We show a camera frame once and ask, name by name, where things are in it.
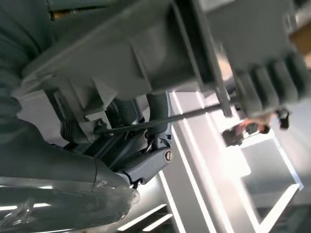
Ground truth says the black remote controller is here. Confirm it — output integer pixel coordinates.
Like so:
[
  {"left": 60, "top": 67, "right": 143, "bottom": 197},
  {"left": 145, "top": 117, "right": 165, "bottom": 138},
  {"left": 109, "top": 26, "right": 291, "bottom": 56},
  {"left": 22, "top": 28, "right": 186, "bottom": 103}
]
[{"left": 221, "top": 108, "right": 290, "bottom": 148}]

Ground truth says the brown cardboard box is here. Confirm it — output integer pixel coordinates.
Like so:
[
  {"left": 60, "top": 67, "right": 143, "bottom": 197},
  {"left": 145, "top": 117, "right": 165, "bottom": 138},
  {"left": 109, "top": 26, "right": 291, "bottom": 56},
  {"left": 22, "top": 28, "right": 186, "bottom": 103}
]
[{"left": 289, "top": 19, "right": 311, "bottom": 68}]

